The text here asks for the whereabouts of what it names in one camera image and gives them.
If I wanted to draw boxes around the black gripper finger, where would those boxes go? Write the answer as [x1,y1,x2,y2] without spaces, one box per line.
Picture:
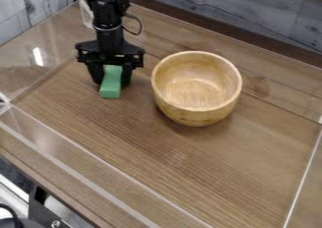
[121,64,134,88]
[87,62,105,85]

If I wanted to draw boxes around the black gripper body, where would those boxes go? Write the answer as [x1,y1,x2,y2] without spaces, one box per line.
[75,24,145,70]

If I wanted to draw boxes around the green rectangular stick block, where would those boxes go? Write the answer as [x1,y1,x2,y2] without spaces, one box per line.
[99,65,122,99]

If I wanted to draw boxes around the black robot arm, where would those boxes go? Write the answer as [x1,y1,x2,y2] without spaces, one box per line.
[75,0,145,88]

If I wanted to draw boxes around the round wooden bowl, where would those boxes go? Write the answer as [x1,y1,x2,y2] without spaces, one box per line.
[151,51,244,126]

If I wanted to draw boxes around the clear acrylic tray walls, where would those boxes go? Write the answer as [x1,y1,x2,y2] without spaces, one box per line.
[0,5,322,228]

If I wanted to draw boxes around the clear acrylic corner bracket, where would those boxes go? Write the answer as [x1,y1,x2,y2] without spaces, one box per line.
[79,0,94,29]

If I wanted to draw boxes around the black metal table bracket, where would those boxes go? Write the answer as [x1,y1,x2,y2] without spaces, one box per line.
[29,186,73,228]

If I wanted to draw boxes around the black cable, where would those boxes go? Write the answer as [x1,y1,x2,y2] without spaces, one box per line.
[0,203,21,228]

